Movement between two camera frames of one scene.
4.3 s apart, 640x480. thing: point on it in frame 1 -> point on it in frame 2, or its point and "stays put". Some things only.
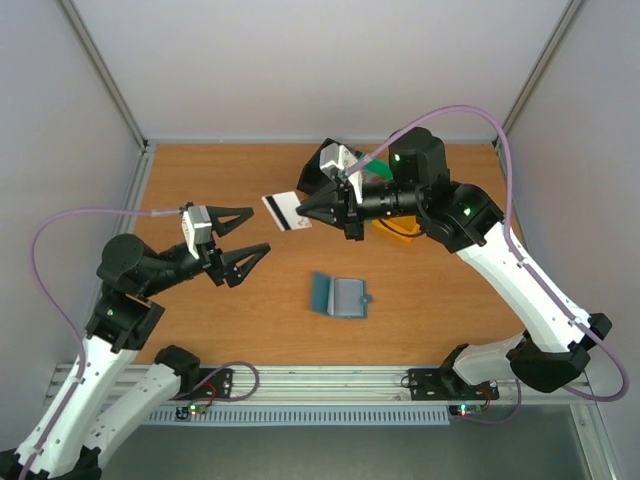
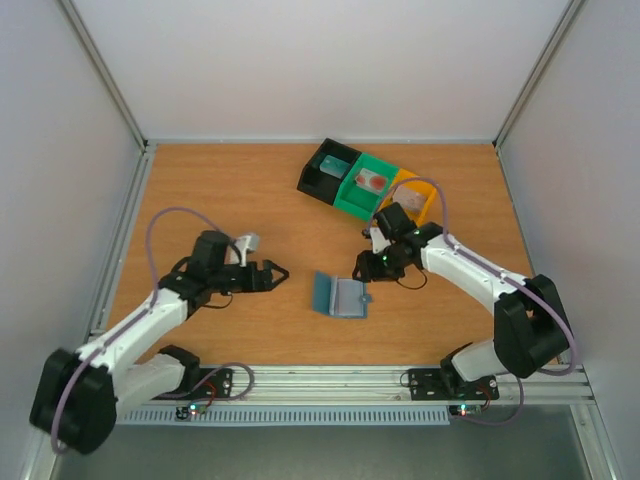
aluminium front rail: (341, 385) stays put
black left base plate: (219, 386) stays put
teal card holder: (338, 296) stays put
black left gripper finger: (241, 214) -> (269, 265)
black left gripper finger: (255, 254) -> (276, 282)
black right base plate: (442, 384) stays put
